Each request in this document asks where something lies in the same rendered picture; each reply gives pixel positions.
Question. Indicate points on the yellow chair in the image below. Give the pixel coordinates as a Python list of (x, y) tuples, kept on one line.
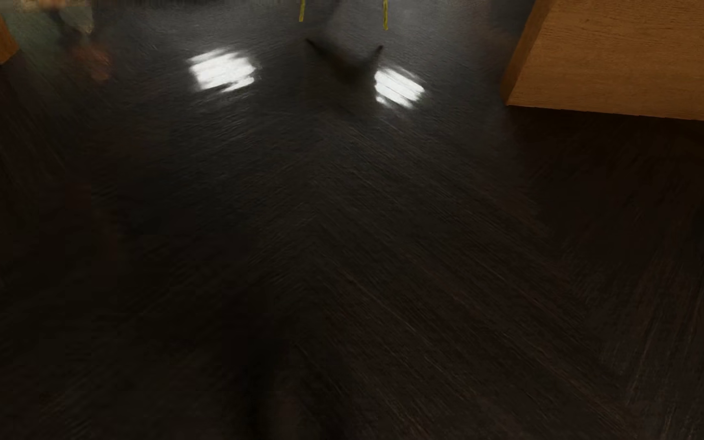
[(385, 13)]

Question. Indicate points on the large wooden cabinet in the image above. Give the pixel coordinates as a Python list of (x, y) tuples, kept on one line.
[(633, 55)]

